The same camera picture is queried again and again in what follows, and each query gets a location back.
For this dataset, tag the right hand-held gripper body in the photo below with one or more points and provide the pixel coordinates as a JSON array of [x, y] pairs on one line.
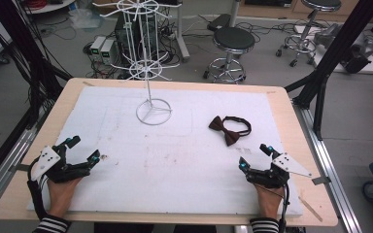
[[272, 176]]

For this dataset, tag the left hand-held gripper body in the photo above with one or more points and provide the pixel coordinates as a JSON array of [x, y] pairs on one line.
[[50, 160]]

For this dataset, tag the dark red bow tie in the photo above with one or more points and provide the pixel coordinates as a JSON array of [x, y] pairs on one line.
[[230, 136]]

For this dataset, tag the person's right hand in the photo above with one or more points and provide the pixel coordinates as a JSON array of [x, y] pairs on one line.
[[270, 202]]

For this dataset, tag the person's left hand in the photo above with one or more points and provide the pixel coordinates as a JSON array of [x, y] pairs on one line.
[[60, 197]]

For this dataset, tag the grey tape strip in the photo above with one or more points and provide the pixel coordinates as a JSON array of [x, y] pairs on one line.
[[321, 180], [20, 167]]

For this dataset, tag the thin wooden stick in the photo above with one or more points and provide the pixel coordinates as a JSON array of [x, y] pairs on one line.
[[310, 209]]

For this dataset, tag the white foam mat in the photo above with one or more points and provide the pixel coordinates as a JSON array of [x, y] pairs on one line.
[[175, 181]]

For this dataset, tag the person's dark trousers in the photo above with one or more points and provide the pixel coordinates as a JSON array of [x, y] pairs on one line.
[[155, 228]]

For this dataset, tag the black computer tower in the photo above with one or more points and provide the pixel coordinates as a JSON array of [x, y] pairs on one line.
[[123, 39]]

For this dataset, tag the black round stool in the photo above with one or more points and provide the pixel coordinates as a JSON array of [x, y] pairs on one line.
[[234, 39]]

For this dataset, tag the clear plastic bag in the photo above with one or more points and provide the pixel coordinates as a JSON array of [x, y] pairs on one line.
[[85, 18]]

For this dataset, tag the grey machine on white board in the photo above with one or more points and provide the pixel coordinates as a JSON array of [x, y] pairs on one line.
[[356, 51]]

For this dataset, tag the white round table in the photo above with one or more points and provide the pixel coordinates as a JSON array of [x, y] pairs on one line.
[[47, 7]]

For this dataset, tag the black box on floor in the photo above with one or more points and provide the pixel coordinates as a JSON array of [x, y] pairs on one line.
[[219, 22]]

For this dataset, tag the grey table leg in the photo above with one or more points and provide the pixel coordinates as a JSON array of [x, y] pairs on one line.
[[182, 39]]

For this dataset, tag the chrome stool with castors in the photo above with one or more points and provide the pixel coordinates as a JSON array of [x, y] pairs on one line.
[[320, 4]]

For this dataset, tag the aluminium rail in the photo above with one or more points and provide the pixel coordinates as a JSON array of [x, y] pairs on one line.
[[0, 181], [330, 161]]

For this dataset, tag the black metal frame post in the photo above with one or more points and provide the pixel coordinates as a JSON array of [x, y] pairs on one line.
[[19, 42], [336, 48]]

